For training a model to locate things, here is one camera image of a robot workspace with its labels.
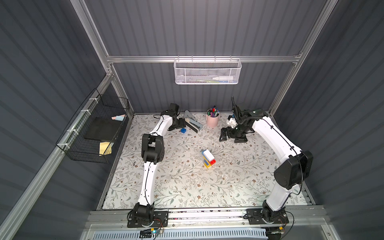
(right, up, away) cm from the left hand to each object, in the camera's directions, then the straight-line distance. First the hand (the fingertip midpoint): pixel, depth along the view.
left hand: (182, 125), depth 107 cm
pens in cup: (+22, +9, -3) cm, 24 cm away
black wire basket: (-43, -7, -45) cm, 62 cm away
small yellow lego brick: (+17, -25, -16) cm, 35 cm away
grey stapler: (+6, +3, +5) cm, 8 cm away
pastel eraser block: (-34, +4, -24) cm, 42 cm away
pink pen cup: (+22, +3, +1) cm, 22 cm away
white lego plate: (+17, -17, -24) cm, 34 cm away
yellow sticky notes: (-28, -10, -46) cm, 55 cm away
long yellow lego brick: (+16, -22, -21) cm, 34 cm away
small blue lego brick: (0, -4, +1) cm, 4 cm away
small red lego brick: (+19, -21, -25) cm, 37 cm away
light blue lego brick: (+13, -16, -23) cm, 31 cm away
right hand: (+26, -9, -27) cm, 38 cm away
